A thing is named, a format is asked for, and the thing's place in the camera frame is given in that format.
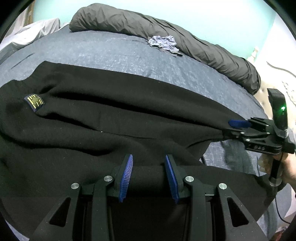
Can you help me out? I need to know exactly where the black garment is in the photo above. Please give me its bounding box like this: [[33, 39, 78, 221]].
[[1, 61, 275, 240]]

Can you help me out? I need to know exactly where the person's right hand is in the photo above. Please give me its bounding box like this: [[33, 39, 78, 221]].
[[257, 153, 295, 188]]

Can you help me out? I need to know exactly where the cream tufted headboard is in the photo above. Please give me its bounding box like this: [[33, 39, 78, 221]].
[[247, 49, 295, 131]]

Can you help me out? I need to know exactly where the small blue crumpled cloth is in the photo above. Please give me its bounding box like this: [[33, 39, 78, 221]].
[[148, 36, 183, 56]]

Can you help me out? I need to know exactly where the blue patterned bed sheet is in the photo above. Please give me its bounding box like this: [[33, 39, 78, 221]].
[[1, 25, 281, 238]]

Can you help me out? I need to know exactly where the dark grey rolled duvet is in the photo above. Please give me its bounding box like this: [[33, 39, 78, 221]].
[[69, 3, 261, 95]]

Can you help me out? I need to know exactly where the light grey blanket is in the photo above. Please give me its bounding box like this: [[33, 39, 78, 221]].
[[1, 18, 60, 63]]

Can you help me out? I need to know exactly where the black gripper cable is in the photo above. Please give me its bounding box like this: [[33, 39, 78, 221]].
[[272, 152, 292, 225]]

